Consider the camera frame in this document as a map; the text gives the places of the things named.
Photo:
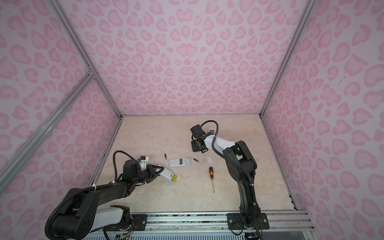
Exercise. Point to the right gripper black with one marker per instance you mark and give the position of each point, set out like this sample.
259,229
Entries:
193,148

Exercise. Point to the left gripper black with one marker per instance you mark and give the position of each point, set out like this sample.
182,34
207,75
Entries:
153,176

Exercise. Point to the red white remote control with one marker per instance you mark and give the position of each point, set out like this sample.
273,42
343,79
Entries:
180,162

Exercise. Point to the orange black screwdriver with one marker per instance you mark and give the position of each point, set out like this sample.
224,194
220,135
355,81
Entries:
211,171

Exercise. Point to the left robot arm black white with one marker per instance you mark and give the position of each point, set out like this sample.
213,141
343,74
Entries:
78,214

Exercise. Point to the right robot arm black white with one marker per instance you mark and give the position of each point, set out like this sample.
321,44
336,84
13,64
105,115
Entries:
241,166

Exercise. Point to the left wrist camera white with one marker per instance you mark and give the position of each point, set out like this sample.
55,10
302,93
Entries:
143,161

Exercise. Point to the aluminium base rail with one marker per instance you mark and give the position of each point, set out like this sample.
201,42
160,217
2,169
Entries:
284,225

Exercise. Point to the aluminium diagonal frame bar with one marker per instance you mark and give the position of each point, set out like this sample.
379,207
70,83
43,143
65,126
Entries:
19,160

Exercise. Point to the aluminium right corner post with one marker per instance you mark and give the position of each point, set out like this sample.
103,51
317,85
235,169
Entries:
297,34

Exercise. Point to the aluminium corner post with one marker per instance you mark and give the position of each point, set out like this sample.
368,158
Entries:
297,34
64,20

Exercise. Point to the aluminium left corner post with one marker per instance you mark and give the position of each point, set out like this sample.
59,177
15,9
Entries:
64,20

